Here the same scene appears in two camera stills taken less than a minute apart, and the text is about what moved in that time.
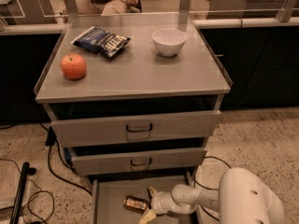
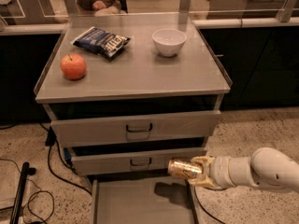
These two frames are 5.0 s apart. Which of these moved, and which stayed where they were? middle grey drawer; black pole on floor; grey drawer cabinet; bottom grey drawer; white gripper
Moved: white gripper
Stayed: bottom grey drawer; middle grey drawer; grey drawer cabinet; black pole on floor
